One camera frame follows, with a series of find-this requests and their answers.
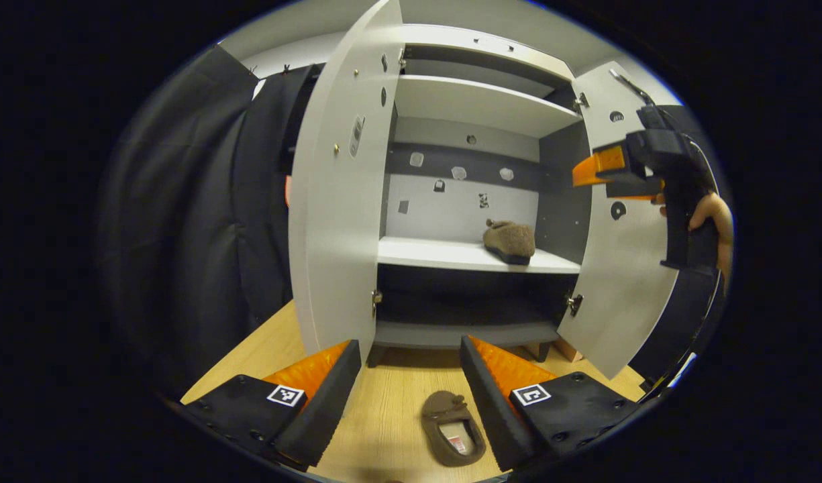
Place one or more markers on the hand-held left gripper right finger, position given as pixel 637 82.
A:
pixel 484 402

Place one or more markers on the white cabinet drawer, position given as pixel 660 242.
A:
pixel 451 39

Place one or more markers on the white shoe cabinet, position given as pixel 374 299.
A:
pixel 451 255

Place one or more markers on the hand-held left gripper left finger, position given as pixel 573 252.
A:
pixel 330 396

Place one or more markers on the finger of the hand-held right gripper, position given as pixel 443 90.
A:
pixel 602 166
pixel 635 196

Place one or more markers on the white cabinet door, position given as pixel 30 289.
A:
pixel 619 302
pixel 337 235

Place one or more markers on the metal door hinge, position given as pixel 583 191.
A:
pixel 575 303
pixel 377 300
pixel 402 60
pixel 581 101

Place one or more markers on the brown fuzzy shoe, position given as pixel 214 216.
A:
pixel 511 238
pixel 444 406

